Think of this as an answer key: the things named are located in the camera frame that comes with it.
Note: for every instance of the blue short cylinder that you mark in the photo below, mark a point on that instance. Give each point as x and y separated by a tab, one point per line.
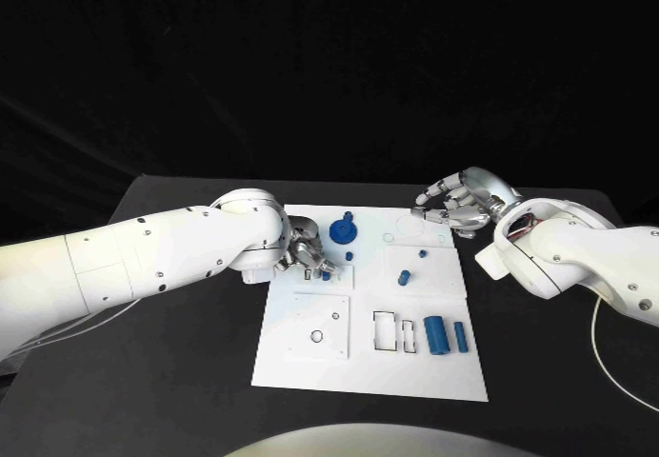
404	277

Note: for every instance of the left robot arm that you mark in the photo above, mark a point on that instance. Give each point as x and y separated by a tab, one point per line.
155	250

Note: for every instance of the white task board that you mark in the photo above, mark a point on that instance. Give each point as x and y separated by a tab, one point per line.
371	303

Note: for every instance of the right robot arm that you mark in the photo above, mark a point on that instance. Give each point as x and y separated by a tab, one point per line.
577	250

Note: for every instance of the blue gear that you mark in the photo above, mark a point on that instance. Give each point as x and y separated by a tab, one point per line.
342	230

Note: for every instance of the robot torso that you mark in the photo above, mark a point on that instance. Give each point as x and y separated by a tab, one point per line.
381	441

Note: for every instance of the thick long blue cylinder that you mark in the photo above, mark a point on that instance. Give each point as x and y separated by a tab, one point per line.
436	335

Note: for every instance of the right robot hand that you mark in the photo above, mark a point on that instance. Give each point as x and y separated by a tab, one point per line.
466	210

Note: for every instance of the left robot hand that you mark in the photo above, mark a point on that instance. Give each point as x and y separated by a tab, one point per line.
306	250

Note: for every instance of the thin long blue cylinder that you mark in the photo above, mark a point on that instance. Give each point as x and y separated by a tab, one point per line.
460	337

